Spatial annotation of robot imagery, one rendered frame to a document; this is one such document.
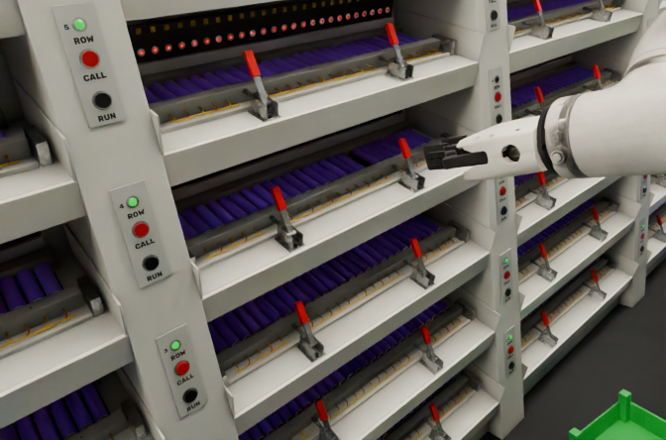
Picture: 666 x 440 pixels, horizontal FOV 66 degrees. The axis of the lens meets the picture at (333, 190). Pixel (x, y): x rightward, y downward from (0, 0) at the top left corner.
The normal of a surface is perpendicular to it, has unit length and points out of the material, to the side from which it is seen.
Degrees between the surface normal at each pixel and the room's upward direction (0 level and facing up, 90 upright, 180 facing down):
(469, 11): 90
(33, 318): 108
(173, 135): 18
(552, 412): 0
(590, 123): 64
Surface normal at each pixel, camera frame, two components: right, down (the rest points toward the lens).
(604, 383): -0.15, -0.94
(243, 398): 0.05, -0.84
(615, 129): -0.81, 0.06
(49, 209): 0.65, 0.44
